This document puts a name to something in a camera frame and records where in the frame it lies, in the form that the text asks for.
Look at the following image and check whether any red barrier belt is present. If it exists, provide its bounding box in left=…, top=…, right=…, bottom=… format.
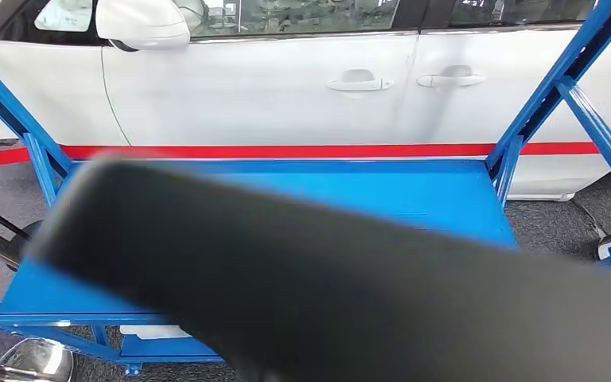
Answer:
left=0, top=140, right=611, bottom=170

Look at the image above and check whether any white plastic tray stack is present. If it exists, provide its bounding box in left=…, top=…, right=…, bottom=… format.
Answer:
left=119, top=324, right=191, bottom=341

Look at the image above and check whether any blue steel shelf rack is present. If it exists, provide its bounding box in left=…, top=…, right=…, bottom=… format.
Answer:
left=0, top=0, right=611, bottom=378

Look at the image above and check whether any white car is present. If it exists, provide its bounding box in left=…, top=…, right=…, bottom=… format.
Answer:
left=0, top=0, right=611, bottom=202

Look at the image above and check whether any black plastic plate frame part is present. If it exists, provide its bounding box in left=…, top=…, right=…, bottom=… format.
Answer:
left=29, top=155, right=611, bottom=382

